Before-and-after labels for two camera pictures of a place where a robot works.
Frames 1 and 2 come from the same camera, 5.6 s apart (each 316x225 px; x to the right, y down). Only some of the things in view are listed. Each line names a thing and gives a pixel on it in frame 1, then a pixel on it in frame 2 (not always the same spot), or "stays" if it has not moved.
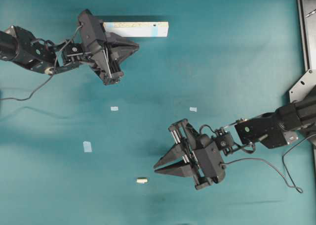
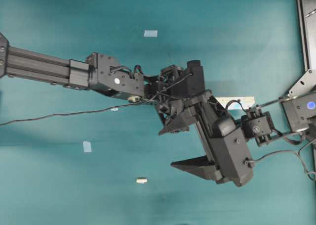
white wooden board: [138, 28] -> [246, 102]
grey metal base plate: [303, 86] stays
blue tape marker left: [87, 147] stays
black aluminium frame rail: [303, 26] stays
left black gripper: [104, 63] -> [174, 85]
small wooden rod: [142, 180] stays
